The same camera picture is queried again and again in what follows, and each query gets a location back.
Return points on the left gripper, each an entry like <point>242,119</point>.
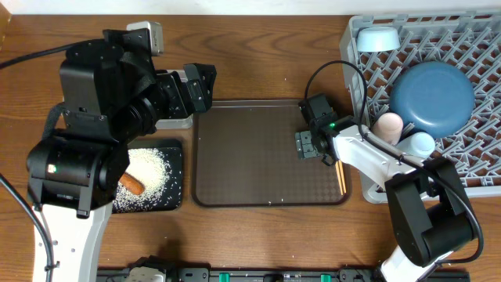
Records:
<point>201,98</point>

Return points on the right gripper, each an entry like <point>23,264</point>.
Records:
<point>304,146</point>

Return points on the white cup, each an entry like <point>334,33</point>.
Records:
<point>388,127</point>

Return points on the white rice pile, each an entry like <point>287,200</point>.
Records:
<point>150,168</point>

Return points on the light blue cup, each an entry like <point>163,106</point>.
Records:
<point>419,144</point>

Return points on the light blue bowl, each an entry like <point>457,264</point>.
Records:
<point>377,39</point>

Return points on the orange carrot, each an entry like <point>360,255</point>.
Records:
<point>131,184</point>

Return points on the dark blue plate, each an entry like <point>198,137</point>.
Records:
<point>435,97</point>

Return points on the wooden chopstick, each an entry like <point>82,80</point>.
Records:
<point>338,180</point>
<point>345,189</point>

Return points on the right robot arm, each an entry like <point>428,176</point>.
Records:
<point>431,214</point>

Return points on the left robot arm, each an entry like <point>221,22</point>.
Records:
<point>112,94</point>

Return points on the grey dishwasher rack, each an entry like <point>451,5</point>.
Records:
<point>467,40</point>

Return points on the clear plastic bin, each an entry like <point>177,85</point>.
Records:
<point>183,123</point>

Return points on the brown serving tray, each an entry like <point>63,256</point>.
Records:
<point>244,155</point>

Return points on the black plastic tray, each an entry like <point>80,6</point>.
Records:
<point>176,176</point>

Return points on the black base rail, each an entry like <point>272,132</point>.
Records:
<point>206,275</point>

